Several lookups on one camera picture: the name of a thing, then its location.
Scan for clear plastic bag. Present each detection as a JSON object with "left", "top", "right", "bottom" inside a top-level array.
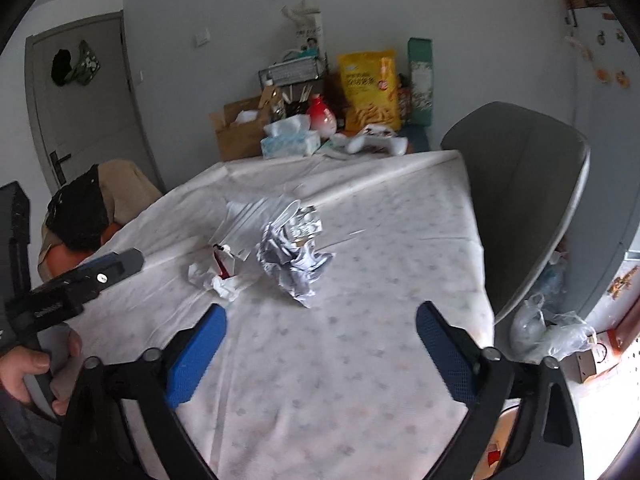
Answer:
[{"left": 510, "top": 292, "right": 597, "bottom": 362}]

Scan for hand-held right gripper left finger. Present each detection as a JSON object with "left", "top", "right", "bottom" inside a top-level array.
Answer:
[{"left": 56, "top": 303, "right": 228, "bottom": 480}]

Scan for silver foil wrapper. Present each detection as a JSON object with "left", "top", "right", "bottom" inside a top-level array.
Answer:
[{"left": 257, "top": 222, "right": 336, "bottom": 310}]

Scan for black garment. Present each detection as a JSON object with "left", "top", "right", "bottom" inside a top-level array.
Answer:
[{"left": 45, "top": 165, "right": 113, "bottom": 252}]

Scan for tall green box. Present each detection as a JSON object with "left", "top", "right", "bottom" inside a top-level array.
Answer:
[{"left": 406, "top": 37, "right": 437, "bottom": 127}]

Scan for white tissue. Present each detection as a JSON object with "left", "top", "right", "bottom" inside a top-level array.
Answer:
[{"left": 189, "top": 260, "right": 242, "bottom": 304}]

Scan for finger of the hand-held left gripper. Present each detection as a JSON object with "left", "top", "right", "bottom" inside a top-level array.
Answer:
[{"left": 65, "top": 247, "right": 146, "bottom": 303}]

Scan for clear plastic wrapper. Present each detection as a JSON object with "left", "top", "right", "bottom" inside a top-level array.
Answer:
[{"left": 215, "top": 199, "right": 301, "bottom": 262}]

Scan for white game controller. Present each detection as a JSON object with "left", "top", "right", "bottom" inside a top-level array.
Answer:
[{"left": 332, "top": 125, "right": 409, "bottom": 156}]

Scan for black wire basket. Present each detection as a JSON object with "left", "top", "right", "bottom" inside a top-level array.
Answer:
[{"left": 257, "top": 55, "right": 327, "bottom": 89}]

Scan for dark chopstick holder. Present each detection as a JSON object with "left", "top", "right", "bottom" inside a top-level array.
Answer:
[{"left": 282, "top": 85, "right": 314, "bottom": 117}]

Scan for green patterned bag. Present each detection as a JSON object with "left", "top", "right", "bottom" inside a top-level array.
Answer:
[{"left": 70, "top": 40, "right": 104, "bottom": 86}]

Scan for orange cushion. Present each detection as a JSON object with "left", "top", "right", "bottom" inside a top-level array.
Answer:
[{"left": 44, "top": 225, "right": 121, "bottom": 277}]

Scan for red and white bottle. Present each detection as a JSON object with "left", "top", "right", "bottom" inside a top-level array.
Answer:
[{"left": 306, "top": 95, "right": 337, "bottom": 137}]

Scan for grey door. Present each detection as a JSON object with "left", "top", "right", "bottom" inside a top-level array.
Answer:
[{"left": 25, "top": 10, "right": 166, "bottom": 196}]

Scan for grey upholstered chair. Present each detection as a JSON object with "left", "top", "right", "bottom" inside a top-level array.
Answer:
[{"left": 440, "top": 101, "right": 591, "bottom": 326}]

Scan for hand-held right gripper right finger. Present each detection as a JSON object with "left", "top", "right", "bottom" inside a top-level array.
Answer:
[{"left": 415, "top": 301, "right": 586, "bottom": 480}]

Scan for silver blister pack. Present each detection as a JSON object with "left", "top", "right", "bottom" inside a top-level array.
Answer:
[{"left": 282, "top": 205, "right": 324, "bottom": 242}]

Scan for orange and white box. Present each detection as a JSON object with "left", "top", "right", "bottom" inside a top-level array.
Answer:
[{"left": 574, "top": 329, "right": 627, "bottom": 384}]

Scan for red snack packet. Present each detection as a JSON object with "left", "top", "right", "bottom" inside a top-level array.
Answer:
[{"left": 397, "top": 75, "right": 414, "bottom": 117}]

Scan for door handle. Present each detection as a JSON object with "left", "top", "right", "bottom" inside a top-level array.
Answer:
[{"left": 50, "top": 151, "right": 69, "bottom": 187}]

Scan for round trash bin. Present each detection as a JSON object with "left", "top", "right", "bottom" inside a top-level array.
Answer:
[{"left": 470, "top": 396, "right": 524, "bottom": 480}]

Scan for black hat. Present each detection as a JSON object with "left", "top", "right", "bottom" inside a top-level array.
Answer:
[{"left": 51, "top": 49, "right": 76, "bottom": 87}]

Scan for white fridge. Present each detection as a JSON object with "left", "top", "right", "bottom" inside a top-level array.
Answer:
[{"left": 569, "top": 4, "right": 640, "bottom": 322}]

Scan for beige chair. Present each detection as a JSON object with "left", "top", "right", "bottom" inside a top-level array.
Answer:
[{"left": 40, "top": 159, "right": 163, "bottom": 281}]

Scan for open cardboard box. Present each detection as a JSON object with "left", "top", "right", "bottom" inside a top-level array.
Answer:
[{"left": 209, "top": 95, "right": 274, "bottom": 162}]

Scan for blue tissue box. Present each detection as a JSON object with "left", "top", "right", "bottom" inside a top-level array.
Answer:
[{"left": 260, "top": 115, "right": 321, "bottom": 159}]

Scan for cooking oil bottle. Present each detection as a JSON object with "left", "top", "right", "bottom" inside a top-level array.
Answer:
[{"left": 262, "top": 80, "right": 286, "bottom": 117}]

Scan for orange fridge sticker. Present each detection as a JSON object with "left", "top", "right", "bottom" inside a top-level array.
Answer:
[{"left": 606, "top": 267, "right": 640, "bottom": 303}]

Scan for yellow snack bag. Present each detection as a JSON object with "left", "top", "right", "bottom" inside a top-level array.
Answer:
[{"left": 338, "top": 50, "right": 404, "bottom": 132}]

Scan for person's left hand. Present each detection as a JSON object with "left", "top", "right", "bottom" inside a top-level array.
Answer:
[{"left": 0, "top": 327, "right": 83, "bottom": 417}]

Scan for red and white packet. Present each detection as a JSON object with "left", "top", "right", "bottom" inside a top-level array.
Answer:
[{"left": 212, "top": 242, "right": 236, "bottom": 279}]

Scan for bluish plastic bag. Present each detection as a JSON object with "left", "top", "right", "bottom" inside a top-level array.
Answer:
[{"left": 534, "top": 254, "right": 572, "bottom": 311}]

